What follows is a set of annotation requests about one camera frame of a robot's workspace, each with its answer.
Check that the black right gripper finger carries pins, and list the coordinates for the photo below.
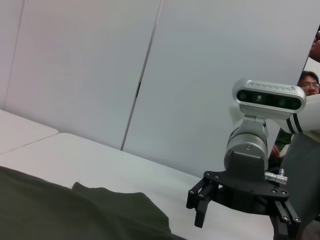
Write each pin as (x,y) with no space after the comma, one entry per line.
(200,200)
(285,220)

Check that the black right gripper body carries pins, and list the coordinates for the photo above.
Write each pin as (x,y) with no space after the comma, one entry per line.
(246,167)

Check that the dark green t-shirt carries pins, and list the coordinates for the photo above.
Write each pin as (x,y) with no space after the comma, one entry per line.
(50,212)

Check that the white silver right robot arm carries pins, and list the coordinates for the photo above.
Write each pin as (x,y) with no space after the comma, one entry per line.
(308,117)

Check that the man with glasses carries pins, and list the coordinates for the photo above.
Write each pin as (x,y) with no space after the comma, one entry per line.
(310,83)

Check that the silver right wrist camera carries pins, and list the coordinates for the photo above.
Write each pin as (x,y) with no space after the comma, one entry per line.
(270,97)

